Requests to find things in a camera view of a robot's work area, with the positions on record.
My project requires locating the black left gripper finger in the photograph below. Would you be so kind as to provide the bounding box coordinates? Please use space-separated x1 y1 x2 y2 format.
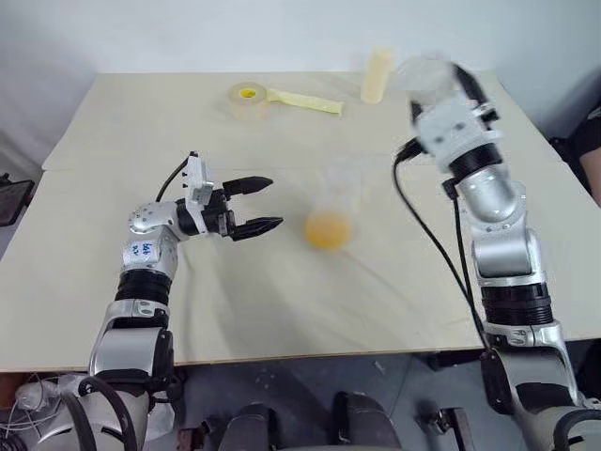
222 176 275 199
232 216 285 243

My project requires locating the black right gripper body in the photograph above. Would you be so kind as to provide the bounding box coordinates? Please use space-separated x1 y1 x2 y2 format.
470 99 501 128

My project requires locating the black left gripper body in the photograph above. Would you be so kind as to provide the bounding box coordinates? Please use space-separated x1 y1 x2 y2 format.
201 187 237 239

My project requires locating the clear plastic cup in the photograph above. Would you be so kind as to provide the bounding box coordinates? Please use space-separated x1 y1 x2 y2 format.
393 52 459 107

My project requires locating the narrow tall plastic bottle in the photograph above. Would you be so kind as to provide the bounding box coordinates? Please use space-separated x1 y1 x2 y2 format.
360 45 394 104

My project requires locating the clear cup with orange juice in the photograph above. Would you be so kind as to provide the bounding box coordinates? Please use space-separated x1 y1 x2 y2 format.
302 157 372 253

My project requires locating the translucent tape roll yellow core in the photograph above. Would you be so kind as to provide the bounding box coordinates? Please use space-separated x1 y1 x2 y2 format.
226 80 272 122

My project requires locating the person in dark clothing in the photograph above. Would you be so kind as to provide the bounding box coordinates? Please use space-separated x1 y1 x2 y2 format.
547 103 601 208

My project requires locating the pale yellow tape strip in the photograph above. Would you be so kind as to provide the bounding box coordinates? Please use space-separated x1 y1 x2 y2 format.
270 88 347 117

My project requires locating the black object beside table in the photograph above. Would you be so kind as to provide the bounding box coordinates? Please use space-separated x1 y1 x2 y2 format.
0 172 35 230

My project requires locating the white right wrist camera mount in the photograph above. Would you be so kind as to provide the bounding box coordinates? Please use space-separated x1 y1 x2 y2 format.
416 96 502 166

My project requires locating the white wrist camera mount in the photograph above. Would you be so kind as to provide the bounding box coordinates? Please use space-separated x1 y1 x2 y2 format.
180 151 216 208
416 96 502 166

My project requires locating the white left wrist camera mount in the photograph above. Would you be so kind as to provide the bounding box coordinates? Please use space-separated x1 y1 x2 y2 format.
180 151 216 208

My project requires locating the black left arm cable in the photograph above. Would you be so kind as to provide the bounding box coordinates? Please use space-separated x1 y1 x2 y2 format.
155 154 190 202

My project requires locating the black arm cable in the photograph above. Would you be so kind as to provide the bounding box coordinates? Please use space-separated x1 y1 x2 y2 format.
155 154 190 202
443 180 492 351
392 138 492 351

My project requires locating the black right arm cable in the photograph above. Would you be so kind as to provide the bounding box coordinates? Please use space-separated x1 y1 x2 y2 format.
443 180 492 351
392 138 492 351

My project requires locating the white wire bundle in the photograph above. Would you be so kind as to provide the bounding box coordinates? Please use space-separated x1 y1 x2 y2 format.
0 373 65 445

